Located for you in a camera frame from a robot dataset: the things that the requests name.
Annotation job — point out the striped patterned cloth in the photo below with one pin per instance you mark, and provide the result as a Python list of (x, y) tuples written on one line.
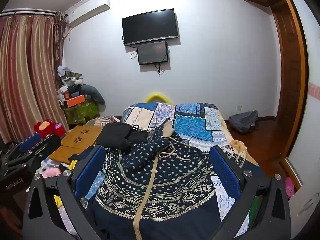
[(110, 120)]

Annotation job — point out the striped brown curtain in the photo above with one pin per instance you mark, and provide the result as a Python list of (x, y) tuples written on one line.
[(22, 75)]

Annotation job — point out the grey backpack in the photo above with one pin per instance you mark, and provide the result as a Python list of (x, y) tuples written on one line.
[(242, 121)]

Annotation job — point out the white air conditioner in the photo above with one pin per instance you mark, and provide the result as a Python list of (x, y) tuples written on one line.
[(87, 12)]

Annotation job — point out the navy patterned dress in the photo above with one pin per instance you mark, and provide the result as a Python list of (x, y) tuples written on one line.
[(175, 175)]

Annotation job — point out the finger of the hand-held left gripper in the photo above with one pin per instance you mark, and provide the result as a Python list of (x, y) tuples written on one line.
[(48, 145), (30, 141)]

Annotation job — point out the red plush toy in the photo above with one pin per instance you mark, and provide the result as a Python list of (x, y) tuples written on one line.
[(48, 128)]

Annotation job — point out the curtain rod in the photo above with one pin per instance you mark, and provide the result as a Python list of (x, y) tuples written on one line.
[(27, 12)]

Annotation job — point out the pile of clutter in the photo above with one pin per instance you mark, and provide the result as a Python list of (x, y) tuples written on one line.
[(68, 80)]

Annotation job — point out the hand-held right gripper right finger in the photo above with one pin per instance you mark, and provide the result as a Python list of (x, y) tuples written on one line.
[(225, 172)]

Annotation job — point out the black wall television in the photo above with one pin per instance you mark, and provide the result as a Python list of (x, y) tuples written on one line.
[(150, 26)]

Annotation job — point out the pink slipper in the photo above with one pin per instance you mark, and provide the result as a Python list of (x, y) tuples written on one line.
[(290, 187)]

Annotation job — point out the black folded garment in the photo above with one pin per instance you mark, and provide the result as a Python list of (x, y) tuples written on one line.
[(112, 135)]

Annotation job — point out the wooden lap table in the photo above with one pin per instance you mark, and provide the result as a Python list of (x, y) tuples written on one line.
[(75, 142)]

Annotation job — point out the wooden door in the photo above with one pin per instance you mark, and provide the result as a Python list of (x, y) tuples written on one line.
[(290, 67)]

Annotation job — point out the white wall outlet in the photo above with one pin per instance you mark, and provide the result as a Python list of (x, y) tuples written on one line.
[(239, 108)]

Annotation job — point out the small black wall monitor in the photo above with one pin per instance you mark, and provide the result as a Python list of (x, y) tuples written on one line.
[(152, 52)]

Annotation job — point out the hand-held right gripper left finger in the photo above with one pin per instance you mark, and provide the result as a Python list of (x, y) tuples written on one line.
[(90, 173)]

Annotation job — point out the green cloth covered cabinet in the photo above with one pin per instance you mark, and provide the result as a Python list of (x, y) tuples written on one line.
[(82, 112)]

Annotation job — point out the orange box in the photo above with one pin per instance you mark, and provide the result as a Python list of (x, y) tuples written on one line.
[(76, 100)]

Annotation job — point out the pink plush toy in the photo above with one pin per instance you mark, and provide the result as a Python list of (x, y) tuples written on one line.
[(52, 172)]

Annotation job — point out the blue patchwork quilt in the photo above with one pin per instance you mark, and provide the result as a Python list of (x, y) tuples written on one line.
[(195, 127)]

